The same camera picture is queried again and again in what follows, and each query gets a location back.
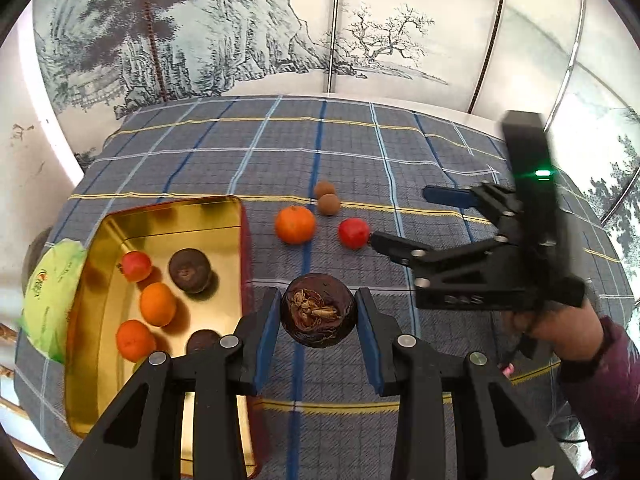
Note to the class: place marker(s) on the grey plaid blanket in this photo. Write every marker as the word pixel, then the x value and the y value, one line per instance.
pixel 350 160

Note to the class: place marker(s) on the green plastic bag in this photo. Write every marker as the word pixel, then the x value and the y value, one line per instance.
pixel 52 300

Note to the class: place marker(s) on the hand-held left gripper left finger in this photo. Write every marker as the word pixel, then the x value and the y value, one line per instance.
pixel 267 330

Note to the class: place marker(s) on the brown longan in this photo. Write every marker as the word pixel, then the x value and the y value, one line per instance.
pixel 323 188
pixel 329 205

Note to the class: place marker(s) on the landscape painted screen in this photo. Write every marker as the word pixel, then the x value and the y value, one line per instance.
pixel 225 35

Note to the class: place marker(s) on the red tomato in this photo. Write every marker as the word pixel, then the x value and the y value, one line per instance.
pixel 354 232
pixel 135 266

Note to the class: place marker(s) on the person's right forearm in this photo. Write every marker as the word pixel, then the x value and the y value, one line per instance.
pixel 610 395

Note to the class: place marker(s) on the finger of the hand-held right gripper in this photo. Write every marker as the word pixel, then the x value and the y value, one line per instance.
pixel 400 247
pixel 450 195

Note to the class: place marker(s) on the dark brown mangosteen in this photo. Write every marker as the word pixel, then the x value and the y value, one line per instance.
pixel 202 341
pixel 317 312
pixel 189 270

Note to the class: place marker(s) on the gold and red tin box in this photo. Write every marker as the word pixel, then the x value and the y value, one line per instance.
pixel 165 225

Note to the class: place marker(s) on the person's right hand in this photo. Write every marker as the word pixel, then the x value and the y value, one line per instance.
pixel 565 332

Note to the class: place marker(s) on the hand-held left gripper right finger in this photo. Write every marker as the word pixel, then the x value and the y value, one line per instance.
pixel 367 330

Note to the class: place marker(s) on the orange mandarin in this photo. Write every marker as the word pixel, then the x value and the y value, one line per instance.
pixel 158 304
pixel 295 225
pixel 135 340

